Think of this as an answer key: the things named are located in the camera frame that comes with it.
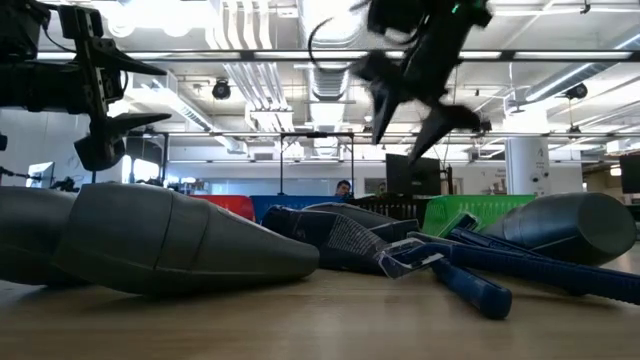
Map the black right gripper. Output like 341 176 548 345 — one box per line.
352 0 494 165

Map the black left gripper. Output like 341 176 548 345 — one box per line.
0 4 172 171

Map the grey travel bottle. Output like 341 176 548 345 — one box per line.
52 182 321 296
0 185 86 287

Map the small green toiletry bottle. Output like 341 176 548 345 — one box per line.
482 192 637 267

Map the black computer monitor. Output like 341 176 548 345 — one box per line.
385 153 442 197

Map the black plastic basket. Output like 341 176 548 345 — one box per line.
344 193 436 222

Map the green plastic basket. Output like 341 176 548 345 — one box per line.
422 194 536 239

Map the white round column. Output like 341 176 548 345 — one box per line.
504 137 551 196

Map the red plastic basket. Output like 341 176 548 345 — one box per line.
189 194 256 222

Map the blue plastic basket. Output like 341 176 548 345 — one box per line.
248 194 351 224

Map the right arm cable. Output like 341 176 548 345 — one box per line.
307 17 336 70

